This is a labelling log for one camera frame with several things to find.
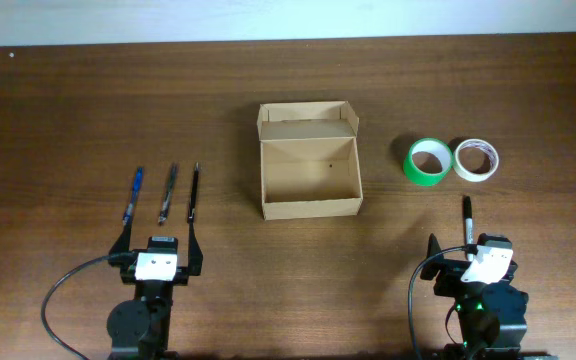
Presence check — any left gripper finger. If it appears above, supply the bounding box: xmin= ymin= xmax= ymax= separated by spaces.
xmin=187 ymin=221 xmax=204 ymax=276
xmin=108 ymin=223 xmax=132 ymax=265

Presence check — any black and white marker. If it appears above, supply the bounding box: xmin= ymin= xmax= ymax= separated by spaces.
xmin=462 ymin=196 xmax=474 ymax=245

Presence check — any blue ballpoint pen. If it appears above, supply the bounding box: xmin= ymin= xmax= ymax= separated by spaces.
xmin=122 ymin=167 xmax=144 ymax=226

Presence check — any cream masking tape roll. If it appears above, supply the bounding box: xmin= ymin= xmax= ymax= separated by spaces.
xmin=453 ymin=138 xmax=500 ymax=182

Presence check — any green tape roll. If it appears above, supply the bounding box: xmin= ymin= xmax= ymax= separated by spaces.
xmin=402 ymin=138 xmax=454 ymax=186

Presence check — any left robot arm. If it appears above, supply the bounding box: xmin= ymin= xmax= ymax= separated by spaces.
xmin=106 ymin=221 xmax=203 ymax=360

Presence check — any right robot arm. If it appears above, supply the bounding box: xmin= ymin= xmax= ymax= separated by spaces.
xmin=418 ymin=233 xmax=529 ymax=359

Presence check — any black pen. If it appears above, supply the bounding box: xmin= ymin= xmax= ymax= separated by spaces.
xmin=187 ymin=162 xmax=201 ymax=224

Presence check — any dark grey pen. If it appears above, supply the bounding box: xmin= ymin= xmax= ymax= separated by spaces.
xmin=158 ymin=163 xmax=178 ymax=226

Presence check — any open cardboard box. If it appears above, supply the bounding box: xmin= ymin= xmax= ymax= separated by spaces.
xmin=257 ymin=101 xmax=363 ymax=220

